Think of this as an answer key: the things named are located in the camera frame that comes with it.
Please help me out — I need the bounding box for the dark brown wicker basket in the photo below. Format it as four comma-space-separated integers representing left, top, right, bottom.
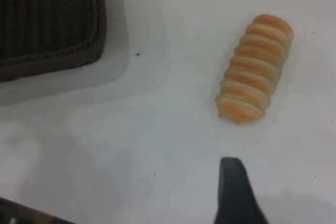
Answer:
0, 0, 108, 83

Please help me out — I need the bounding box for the orange striped bread roll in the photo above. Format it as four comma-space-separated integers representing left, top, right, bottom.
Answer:
215, 14, 294, 125

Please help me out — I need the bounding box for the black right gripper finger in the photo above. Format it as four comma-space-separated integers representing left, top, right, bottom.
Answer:
214, 156, 272, 224

